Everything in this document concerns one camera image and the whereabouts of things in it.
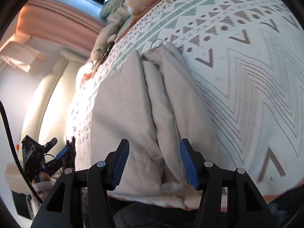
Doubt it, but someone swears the beige large jacket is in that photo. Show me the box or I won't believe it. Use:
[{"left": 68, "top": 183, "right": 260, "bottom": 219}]
[{"left": 91, "top": 43, "right": 221, "bottom": 197}]

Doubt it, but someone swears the person's left hand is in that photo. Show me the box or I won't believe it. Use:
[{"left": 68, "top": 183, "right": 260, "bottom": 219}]
[{"left": 31, "top": 172, "right": 53, "bottom": 201}]

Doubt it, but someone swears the cream padded headboard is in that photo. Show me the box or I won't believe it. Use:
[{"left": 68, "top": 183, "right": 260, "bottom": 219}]
[{"left": 21, "top": 49, "right": 87, "bottom": 151}]

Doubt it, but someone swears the pink curtain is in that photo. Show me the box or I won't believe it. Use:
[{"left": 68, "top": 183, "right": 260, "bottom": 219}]
[{"left": 17, "top": 0, "right": 105, "bottom": 52}]

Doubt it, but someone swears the beige plush toy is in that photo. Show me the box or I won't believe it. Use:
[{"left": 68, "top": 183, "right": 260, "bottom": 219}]
[{"left": 91, "top": 17, "right": 124, "bottom": 61}]

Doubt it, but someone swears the patterned white bed blanket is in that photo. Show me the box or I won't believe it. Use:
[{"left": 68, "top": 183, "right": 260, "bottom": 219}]
[{"left": 66, "top": 0, "right": 303, "bottom": 209}]

